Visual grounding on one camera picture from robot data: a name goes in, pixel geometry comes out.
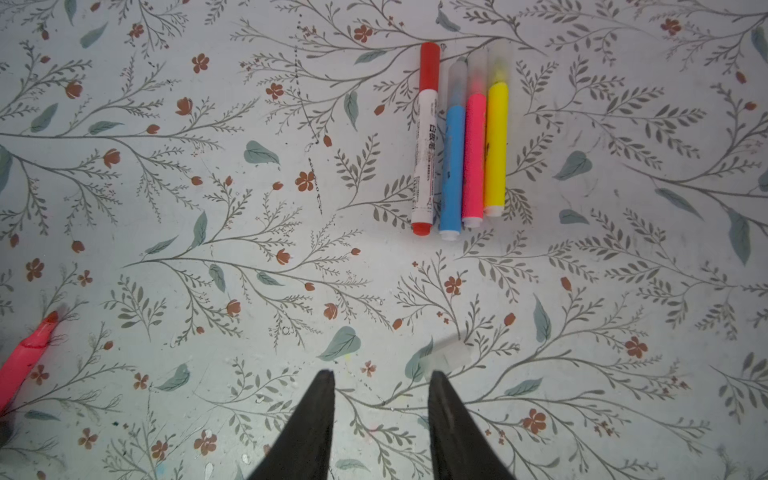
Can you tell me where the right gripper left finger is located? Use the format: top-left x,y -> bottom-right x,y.
249,370 -> 335,480

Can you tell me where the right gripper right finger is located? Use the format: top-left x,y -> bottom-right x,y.
428,371 -> 514,480

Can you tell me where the pink highlighter pen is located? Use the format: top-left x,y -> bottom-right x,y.
1,311 -> 59,412
462,48 -> 488,229

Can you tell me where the white marker pen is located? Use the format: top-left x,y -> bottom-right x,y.
411,42 -> 441,236

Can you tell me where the blue highlighter pen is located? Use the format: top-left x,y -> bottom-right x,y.
439,57 -> 468,241

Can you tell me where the yellow highlighter pen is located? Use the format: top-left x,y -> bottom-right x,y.
484,42 -> 510,218

